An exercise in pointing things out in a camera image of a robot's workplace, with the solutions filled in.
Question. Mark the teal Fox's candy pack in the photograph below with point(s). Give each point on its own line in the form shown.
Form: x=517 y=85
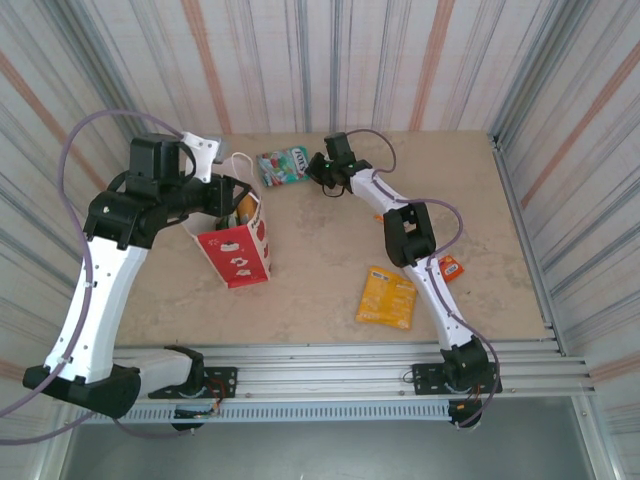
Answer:
x=280 y=167

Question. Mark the white red paper bag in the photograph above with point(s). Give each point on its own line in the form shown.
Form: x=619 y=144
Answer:
x=240 y=260

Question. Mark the yellow snack pack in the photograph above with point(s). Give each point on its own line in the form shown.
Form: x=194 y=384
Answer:
x=385 y=300

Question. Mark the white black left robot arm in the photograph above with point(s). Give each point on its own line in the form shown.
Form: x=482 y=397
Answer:
x=105 y=310

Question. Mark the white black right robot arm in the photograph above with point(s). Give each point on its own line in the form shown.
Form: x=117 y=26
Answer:
x=435 y=300

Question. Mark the small orange white-label pack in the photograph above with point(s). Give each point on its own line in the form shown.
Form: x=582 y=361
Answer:
x=451 y=270

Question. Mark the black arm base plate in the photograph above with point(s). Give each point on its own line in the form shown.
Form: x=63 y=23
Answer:
x=225 y=380
x=425 y=380

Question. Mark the aluminium rail frame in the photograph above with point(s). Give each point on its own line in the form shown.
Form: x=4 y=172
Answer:
x=325 y=370

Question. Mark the aluminium side rail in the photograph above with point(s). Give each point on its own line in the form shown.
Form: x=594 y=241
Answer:
x=527 y=245

